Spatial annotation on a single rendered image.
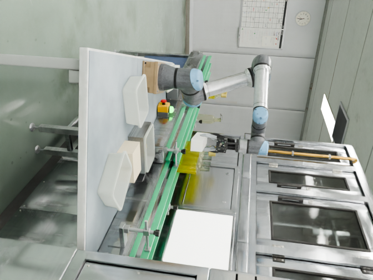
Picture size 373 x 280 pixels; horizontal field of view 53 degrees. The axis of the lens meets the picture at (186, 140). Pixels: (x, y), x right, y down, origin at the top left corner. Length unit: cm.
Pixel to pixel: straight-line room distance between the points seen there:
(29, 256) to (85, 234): 21
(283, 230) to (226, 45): 626
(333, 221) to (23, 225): 170
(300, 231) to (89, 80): 136
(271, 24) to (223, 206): 609
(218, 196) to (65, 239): 87
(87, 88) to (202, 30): 671
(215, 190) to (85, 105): 112
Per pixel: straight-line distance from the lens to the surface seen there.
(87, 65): 138
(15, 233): 219
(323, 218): 227
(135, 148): 176
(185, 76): 202
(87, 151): 142
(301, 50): 810
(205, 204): 215
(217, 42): 803
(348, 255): 210
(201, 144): 189
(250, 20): 788
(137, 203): 187
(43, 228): 216
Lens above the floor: 130
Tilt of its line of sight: 8 degrees down
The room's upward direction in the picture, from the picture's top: 95 degrees clockwise
